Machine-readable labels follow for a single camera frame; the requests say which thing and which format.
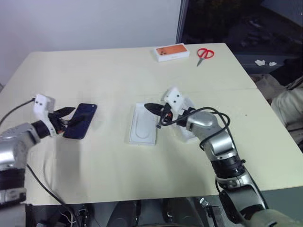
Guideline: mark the white phone box base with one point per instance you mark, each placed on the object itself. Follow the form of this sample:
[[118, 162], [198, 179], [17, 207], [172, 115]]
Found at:
[[142, 125]]

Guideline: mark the dark rounded shape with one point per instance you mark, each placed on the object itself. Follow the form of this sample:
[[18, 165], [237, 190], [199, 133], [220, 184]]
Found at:
[[126, 212]]

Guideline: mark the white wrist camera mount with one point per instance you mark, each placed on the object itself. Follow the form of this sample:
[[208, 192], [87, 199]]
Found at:
[[175, 98], [41, 104]]

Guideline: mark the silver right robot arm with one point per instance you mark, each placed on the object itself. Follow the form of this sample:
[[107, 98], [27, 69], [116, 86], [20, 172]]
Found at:
[[220, 144]]

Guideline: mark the crumpled white paper piece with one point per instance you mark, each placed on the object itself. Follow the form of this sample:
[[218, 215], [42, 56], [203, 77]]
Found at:
[[260, 62], [273, 63]]

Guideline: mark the white box with orange phone print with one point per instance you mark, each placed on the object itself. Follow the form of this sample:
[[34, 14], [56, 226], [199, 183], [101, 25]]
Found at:
[[171, 50]]

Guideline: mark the beige cloth bag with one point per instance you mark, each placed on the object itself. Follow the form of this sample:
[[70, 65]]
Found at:
[[290, 101]]

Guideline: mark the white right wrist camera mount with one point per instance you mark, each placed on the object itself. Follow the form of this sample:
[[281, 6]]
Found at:
[[175, 98]]

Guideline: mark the dark blue smartphone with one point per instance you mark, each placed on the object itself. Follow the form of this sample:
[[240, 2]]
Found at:
[[88, 110]]

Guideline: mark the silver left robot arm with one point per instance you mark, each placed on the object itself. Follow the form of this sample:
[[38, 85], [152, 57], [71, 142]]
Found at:
[[14, 139]]

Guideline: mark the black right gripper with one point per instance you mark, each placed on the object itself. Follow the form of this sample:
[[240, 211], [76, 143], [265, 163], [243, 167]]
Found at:
[[166, 114]]

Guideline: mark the black metal clamp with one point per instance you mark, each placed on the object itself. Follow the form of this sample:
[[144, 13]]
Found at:
[[211, 209]]

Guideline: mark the white phone box lid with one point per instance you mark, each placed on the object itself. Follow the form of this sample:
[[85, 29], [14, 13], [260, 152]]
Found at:
[[188, 136]]

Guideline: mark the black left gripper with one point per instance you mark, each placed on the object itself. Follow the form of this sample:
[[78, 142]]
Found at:
[[56, 122]]

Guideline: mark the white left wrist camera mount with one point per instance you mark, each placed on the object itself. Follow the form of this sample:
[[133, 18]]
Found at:
[[41, 104]]

